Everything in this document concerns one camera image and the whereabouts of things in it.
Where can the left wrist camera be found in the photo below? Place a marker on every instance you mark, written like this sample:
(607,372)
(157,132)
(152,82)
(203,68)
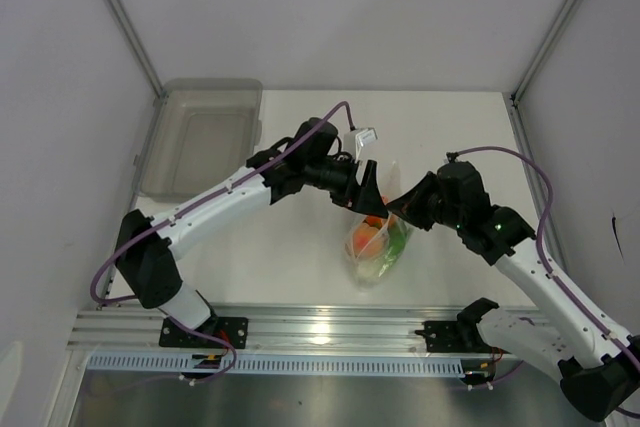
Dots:
(355,141)

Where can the green plastic lettuce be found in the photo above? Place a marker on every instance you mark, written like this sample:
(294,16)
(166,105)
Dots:
(397,236)

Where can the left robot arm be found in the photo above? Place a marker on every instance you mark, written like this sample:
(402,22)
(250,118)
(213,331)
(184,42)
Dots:
(150,247)

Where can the aluminium frame post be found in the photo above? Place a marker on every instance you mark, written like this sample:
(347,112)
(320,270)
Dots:
(135,45)
(560,21)

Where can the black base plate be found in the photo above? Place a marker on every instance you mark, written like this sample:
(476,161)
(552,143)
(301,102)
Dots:
(233,330)
(453,337)

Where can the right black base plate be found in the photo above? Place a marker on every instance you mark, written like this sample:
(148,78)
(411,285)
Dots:
(453,337)

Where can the orange fruit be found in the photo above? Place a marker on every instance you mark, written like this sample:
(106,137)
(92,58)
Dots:
(379,222)

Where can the peach fruit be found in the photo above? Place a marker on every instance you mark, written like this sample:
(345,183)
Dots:
(367,242)

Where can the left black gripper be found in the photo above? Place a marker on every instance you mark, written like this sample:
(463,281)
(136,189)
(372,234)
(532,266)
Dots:
(367,199)

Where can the white slotted cable duct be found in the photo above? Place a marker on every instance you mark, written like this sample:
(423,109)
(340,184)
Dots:
(278,364)

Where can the right aluminium frame post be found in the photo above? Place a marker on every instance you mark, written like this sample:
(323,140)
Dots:
(560,21)

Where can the left aluminium frame post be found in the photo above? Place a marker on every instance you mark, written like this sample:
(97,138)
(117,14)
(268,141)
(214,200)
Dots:
(135,45)

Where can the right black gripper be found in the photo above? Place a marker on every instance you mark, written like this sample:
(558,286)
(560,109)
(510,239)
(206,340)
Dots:
(409,205)

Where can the clear zip top bag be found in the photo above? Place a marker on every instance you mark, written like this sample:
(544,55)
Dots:
(351,261)

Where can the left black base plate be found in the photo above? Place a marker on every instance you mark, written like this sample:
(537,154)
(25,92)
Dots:
(233,330)

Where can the small garlic bulb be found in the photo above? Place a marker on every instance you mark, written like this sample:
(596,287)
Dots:
(369,271)

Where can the clear plastic container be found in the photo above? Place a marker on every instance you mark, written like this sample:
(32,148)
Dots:
(204,131)

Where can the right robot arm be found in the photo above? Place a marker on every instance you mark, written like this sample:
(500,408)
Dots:
(593,358)

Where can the aluminium mounting rail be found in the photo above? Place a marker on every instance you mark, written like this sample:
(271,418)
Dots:
(288,329)

